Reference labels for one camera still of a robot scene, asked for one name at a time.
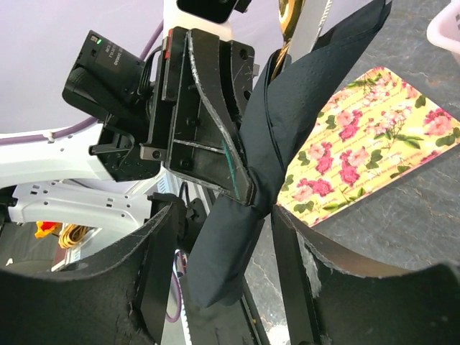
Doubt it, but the black paper napkin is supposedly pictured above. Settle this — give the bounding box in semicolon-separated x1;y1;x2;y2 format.
186;1;391;308

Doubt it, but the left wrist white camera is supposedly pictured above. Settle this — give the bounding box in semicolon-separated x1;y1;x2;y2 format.
162;0;252;41

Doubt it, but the floral placemat tray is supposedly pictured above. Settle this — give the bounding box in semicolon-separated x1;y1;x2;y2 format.
277;67;459;226

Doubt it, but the silver table knife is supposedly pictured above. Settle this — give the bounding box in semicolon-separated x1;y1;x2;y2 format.
287;0;334;63

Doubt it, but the gold spoon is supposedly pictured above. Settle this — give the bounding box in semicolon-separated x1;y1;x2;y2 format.
271;0;305;81

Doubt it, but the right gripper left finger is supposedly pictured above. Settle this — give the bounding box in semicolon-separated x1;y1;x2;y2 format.
1;204;178;344

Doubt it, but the white basket with pink cloth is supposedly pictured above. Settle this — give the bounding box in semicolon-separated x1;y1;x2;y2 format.
426;0;459;64

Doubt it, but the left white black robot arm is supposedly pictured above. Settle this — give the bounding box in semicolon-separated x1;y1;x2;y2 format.
1;27;255;232

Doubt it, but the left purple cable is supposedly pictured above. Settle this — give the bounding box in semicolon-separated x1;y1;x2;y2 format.
0;19;183;323

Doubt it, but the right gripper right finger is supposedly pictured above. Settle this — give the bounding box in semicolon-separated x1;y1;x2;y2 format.
271;206;459;344

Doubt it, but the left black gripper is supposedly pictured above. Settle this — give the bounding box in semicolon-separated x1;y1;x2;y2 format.
144;27;255;205

